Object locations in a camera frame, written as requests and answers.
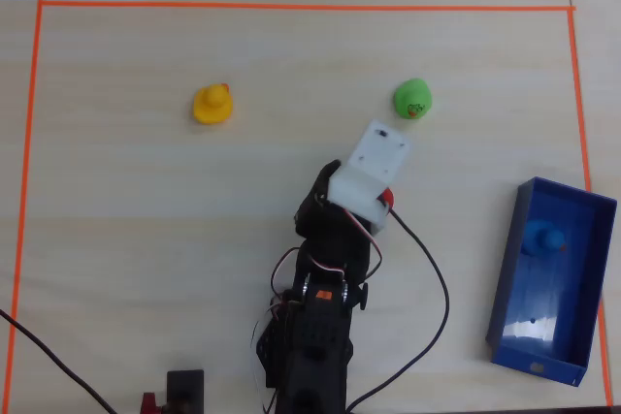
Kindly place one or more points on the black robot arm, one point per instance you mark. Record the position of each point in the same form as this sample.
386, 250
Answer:
320, 336

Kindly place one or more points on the orange tape frame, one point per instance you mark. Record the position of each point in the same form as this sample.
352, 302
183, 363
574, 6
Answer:
291, 6

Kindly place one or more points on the blue plastic box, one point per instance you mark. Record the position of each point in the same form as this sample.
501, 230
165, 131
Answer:
548, 317

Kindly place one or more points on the red rubber duck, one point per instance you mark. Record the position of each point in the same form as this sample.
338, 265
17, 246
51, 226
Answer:
388, 198

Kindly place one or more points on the green rubber duck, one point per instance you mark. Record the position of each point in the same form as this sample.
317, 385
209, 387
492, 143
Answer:
412, 99

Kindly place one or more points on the yellow rubber duck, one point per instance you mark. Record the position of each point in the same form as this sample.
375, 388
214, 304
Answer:
212, 104

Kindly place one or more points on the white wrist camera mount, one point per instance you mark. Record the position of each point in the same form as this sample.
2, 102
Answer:
373, 167

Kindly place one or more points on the blue rubber duck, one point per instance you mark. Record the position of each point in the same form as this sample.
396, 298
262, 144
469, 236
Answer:
543, 238

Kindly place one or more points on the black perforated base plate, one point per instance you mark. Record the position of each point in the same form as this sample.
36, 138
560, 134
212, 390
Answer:
264, 351

